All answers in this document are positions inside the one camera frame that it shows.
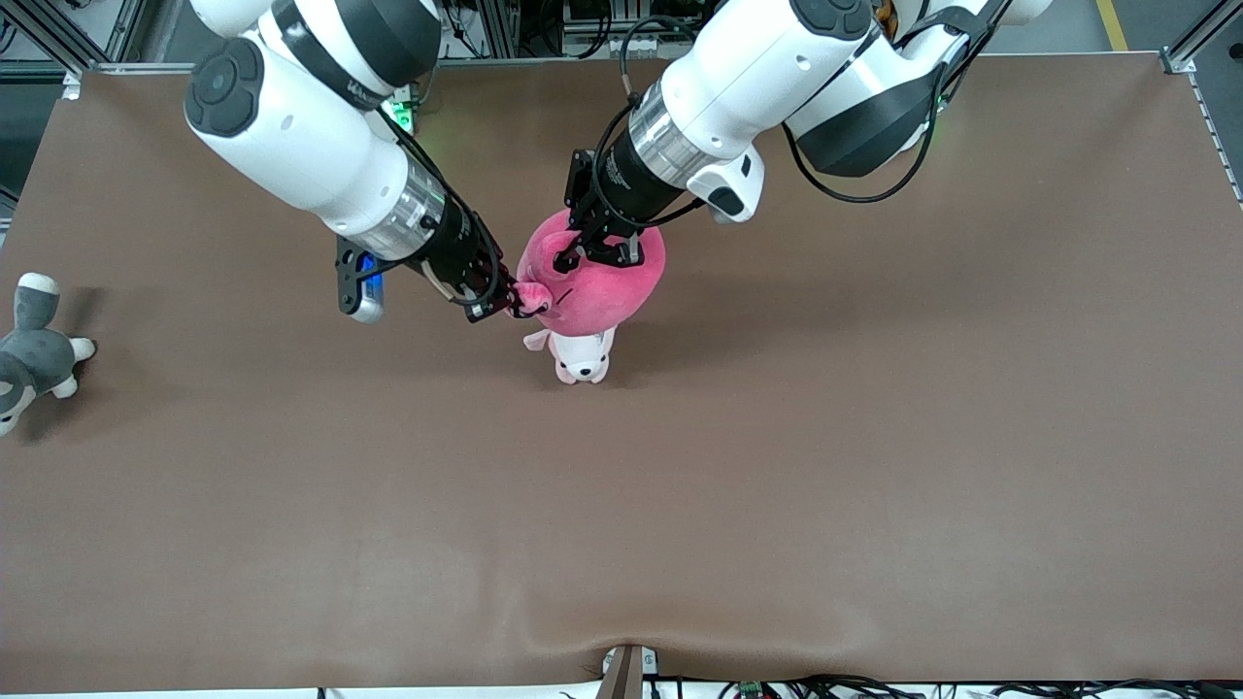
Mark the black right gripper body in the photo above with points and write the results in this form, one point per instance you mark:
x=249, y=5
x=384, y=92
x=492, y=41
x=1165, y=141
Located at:
x=458, y=249

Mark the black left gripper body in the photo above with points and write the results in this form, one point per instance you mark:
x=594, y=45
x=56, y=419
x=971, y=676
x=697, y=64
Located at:
x=629, y=194

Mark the pink round plush toy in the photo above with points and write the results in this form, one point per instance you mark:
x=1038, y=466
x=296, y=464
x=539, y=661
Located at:
x=602, y=286

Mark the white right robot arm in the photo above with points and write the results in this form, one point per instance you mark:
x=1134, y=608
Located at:
x=291, y=136

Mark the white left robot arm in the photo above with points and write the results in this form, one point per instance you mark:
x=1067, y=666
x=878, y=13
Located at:
x=757, y=68

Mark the white pink plush dog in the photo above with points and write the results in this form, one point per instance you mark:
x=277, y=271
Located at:
x=583, y=359

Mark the small white power strip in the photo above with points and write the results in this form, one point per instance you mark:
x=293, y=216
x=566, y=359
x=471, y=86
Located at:
x=633, y=45

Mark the brown table mat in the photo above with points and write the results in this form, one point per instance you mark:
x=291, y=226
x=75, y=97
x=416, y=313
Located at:
x=486, y=534

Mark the grey white husky plush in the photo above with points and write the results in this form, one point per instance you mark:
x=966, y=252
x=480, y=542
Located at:
x=39, y=359

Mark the aluminium frame rails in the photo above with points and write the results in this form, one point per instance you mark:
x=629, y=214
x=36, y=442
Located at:
x=49, y=39

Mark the aluminium frame post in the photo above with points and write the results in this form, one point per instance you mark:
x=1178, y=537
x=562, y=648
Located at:
x=1194, y=44

